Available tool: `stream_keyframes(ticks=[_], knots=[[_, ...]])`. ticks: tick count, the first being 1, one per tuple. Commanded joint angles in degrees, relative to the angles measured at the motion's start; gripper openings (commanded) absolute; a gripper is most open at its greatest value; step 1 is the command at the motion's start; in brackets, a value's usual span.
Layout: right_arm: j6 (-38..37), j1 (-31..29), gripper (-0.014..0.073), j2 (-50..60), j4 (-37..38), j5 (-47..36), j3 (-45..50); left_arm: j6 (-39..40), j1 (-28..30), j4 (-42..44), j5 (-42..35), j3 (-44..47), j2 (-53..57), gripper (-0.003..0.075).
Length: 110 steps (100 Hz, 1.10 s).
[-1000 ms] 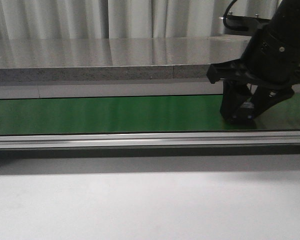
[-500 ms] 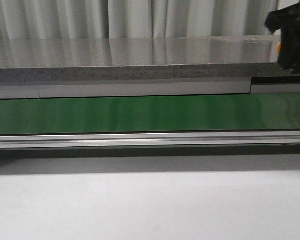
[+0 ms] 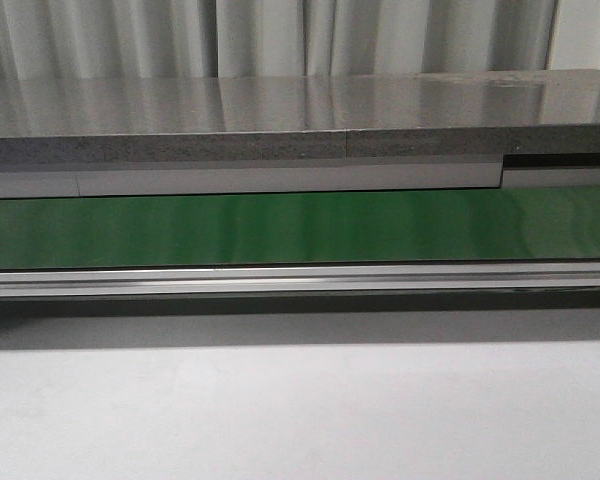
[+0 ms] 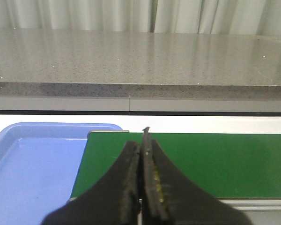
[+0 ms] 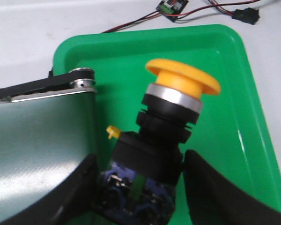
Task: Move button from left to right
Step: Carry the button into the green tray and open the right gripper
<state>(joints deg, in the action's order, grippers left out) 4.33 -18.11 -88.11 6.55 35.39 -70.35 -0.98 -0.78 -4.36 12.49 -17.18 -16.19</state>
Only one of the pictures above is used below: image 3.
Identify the green conveyor belt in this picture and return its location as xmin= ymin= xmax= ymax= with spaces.
xmin=0 ymin=186 xmax=600 ymax=270

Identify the white pleated curtain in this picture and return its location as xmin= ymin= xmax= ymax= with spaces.
xmin=0 ymin=1 xmax=600 ymax=80

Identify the aluminium front conveyor rail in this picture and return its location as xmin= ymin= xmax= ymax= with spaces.
xmin=0 ymin=261 xmax=600 ymax=299

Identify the grey rear conveyor rail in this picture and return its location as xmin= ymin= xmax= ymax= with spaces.
xmin=0 ymin=153 xmax=600 ymax=199

